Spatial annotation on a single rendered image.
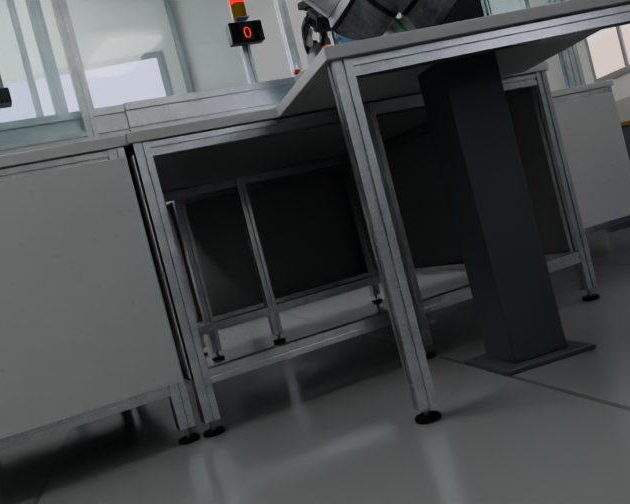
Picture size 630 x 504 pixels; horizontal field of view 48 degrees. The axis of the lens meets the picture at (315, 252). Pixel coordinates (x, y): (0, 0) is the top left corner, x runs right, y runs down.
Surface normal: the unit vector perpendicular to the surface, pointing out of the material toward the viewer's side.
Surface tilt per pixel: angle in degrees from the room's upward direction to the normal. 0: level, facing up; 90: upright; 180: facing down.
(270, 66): 90
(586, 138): 90
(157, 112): 90
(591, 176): 90
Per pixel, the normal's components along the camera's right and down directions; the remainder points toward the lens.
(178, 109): 0.40, -0.07
